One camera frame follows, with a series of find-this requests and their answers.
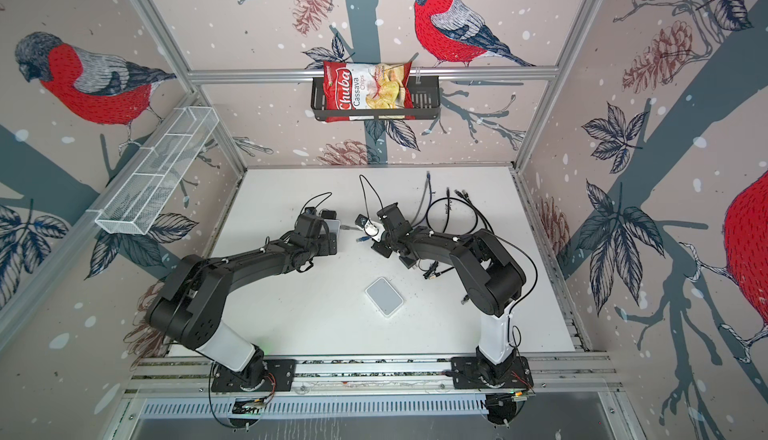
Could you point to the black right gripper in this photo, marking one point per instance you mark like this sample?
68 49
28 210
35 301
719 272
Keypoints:
381 251

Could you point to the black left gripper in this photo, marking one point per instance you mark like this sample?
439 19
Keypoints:
326 248

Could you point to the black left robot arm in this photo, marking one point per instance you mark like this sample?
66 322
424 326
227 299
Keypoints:
189 308

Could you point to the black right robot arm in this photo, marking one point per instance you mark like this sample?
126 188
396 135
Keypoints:
492 279

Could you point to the red cassava chips bag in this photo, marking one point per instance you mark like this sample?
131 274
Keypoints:
349 88

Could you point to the black cable gold green plug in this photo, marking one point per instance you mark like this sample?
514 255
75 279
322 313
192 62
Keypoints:
480 220

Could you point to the black wire wall basket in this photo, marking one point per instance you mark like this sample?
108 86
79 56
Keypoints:
425 96

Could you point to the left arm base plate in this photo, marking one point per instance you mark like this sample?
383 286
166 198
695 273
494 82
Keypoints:
270 375

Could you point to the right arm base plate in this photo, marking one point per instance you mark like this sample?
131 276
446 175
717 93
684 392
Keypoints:
474 373

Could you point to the white mesh wall shelf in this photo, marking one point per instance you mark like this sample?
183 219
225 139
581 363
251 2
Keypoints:
161 163

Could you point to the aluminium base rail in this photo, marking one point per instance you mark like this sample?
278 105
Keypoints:
347 375

